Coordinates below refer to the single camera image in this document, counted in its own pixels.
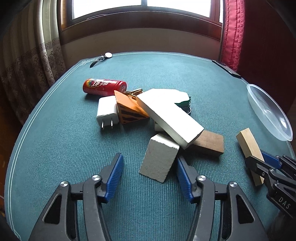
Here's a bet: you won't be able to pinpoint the light wooden block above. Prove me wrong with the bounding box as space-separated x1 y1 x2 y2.
235 127 265 187

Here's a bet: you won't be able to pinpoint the brown wooden block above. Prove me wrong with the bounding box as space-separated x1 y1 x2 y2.
185 130 224 157

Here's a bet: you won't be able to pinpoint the green jar-shaped tin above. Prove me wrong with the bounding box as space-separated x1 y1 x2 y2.
176 96 192 115

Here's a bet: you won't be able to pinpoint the grey white foam block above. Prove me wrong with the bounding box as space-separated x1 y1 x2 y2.
139 133 180 183

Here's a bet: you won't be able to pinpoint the white wall charger plug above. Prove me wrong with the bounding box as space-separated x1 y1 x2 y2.
96 95 119 130

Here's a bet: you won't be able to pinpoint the long white block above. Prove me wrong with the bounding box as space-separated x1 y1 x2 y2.
137 89 204 149

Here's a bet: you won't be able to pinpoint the orange striped wedge block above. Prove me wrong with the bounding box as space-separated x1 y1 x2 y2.
114 90 149 125

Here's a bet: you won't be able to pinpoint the brass key rings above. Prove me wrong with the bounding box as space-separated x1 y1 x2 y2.
124 88 144 98

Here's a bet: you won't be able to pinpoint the clear plastic bowl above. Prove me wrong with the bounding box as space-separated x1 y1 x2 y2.
246 84 293 142

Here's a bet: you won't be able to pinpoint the black remote control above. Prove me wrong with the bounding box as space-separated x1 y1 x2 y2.
212 60 241 78

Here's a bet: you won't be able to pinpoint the green table mat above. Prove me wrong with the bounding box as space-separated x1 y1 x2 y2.
4 52 295 240

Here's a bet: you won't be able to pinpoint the red cylindrical can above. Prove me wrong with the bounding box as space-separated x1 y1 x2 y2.
82 78 127 96

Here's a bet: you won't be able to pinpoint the red quilted curtain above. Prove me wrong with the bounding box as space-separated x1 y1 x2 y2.
220 1 245 71

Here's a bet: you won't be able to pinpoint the beige patterned curtain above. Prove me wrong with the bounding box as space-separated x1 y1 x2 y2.
1 1 66 123

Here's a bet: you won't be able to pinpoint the black strap wristwatch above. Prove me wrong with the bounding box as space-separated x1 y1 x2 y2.
90 52 113 68

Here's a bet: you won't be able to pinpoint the brown wooden window frame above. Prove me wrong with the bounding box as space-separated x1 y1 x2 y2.
57 1 223 44

